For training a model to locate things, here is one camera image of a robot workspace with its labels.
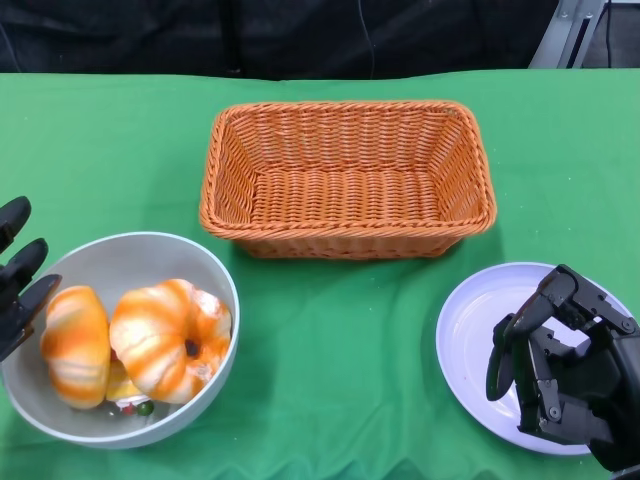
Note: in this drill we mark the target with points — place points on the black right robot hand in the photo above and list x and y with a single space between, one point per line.
600 380

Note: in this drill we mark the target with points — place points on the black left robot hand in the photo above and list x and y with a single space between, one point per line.
15 295

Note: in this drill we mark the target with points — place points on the orange striped bread bun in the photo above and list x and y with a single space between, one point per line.
75 345

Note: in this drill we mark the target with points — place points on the grey bowl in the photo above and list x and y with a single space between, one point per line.
140 260

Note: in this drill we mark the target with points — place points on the lilac plate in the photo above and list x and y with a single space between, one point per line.
470 325

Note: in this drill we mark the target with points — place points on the yellow layered cake slice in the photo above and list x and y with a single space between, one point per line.
122 385

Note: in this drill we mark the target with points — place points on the orange wicker basket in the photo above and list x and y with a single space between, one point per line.
345 200

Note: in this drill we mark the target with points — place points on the green tablecloth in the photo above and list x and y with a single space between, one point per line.
100 150

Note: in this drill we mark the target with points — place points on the black backdrop curtain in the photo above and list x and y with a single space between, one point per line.
200 35

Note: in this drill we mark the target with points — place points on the grey metal frame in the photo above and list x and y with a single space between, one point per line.
555 35

